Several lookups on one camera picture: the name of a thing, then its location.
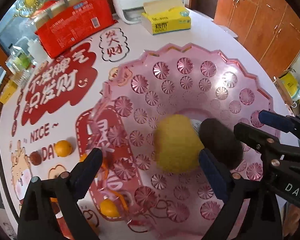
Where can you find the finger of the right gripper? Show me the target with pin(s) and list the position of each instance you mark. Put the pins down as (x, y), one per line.
(279, 122)
(257, 139)

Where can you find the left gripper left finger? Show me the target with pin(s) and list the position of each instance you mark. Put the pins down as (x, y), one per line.
(83, 174)

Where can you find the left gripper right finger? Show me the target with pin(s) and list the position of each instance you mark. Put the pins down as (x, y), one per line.
(217, 174)

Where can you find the small orange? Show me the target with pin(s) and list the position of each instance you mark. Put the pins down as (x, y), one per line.
(63, 148)

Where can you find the small orange label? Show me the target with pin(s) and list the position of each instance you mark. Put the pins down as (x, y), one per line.
(109, 209)

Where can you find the dark avocado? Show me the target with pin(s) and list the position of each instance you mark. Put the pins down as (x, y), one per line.
(221, 142)

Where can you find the red lychee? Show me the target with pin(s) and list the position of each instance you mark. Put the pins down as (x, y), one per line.
(35, 158)

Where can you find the yellow pear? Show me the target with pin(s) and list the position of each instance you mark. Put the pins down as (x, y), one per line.
(176, 144)

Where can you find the cardboard box on floor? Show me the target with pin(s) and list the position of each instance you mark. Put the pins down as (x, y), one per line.
(288, 86)

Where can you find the printed pink tablecloth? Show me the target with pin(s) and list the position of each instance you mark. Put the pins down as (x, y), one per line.
(58, 99)

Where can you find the pink plastic fruit bowl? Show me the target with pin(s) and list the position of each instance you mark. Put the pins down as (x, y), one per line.
(147, 123)

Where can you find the white round stool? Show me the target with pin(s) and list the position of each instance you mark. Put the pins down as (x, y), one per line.
(231, 33)

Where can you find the drinking glass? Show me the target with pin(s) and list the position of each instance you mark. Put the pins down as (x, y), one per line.
(21, 76)

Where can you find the yellow flat box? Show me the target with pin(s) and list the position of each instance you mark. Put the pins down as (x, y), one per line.
(8, 91)

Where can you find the clear plastic bottle green label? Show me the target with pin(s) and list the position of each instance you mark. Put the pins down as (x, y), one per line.
(18, 60)

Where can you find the white squeeze bottle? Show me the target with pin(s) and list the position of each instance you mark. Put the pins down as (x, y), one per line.
(33, 48)

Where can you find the red paper cup package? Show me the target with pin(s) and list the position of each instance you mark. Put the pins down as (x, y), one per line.
(67, 22)

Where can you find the yellow tissue box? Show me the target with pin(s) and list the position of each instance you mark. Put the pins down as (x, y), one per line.
(164, 16)

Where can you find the wooden cabinet wall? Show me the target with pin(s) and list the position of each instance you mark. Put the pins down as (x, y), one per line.
(268, 29)

